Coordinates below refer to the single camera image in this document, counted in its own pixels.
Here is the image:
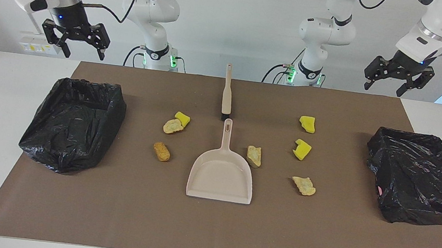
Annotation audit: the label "beige hand brush black bristles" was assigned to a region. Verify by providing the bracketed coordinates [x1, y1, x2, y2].
[220, 63, 237, 122]

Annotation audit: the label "white wall socket strip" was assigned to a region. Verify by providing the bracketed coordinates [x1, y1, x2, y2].
[18, 31, 64, 56]

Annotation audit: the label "black right base cable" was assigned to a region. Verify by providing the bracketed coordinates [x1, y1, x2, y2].
[123, 44, 147, 69]

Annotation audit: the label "black bin bag pink spot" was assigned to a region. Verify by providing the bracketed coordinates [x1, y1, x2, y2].
[359, 125, 442, 229]

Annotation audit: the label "black base cable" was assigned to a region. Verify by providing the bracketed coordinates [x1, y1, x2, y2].
[261, 44, 306, 86]
[123, 44, 147, 69]

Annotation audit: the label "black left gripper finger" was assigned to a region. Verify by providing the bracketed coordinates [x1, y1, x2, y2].
[362, 54, 394, 93]
[395, 64, 436, 101]

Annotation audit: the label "brown bread roll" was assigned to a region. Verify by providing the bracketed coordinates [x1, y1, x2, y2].
[152, 141, 172, 163]

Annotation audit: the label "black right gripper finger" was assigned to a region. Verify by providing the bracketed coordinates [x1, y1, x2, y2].
[39, 19, 75, 59]
[86, 22, 112, 62]

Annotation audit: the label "small yellow sponge wedge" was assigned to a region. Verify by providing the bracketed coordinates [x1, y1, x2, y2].
[173, 111, 191, 128]

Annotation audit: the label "beige bread chunk orange crust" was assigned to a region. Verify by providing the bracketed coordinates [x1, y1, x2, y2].
[245, 145, 263, 169]

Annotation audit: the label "rounded yellow sponge chunk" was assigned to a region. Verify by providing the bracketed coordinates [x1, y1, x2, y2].
[298, 115, 317, 134]

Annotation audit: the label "black left base cable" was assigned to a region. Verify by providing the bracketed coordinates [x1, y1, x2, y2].
[261, 44, 306, 86]

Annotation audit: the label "beige plastic dustpan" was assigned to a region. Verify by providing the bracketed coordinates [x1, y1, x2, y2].
[185, 115, 260, 205]

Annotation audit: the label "round beige bread piece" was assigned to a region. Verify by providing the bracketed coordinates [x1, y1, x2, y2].
[162, 117, 185, 136]

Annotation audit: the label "notched yellow sponge chunk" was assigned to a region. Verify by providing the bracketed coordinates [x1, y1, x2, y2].
[291, 138, 313, 162]

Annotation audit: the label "brown table mat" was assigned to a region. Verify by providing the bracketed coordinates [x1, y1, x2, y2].
[0, 52, 442, 248]

